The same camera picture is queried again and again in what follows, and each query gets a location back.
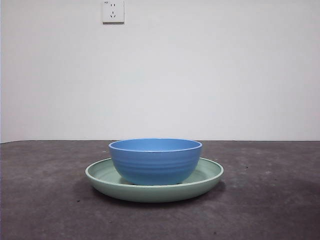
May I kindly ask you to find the blue ribbed bowl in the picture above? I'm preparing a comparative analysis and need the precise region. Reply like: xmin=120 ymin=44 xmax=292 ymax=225
xmin=108 ymin=138 xmax=203 ymax=186

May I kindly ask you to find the white wall socket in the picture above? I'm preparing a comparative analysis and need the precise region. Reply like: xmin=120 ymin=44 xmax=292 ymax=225
xmin=101 ymin=0 xmax=125 ymax=25

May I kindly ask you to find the pale green plate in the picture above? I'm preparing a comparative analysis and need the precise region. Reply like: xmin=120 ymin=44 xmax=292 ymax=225
xmin=84 ymin=156 xmax=224 ymax=203

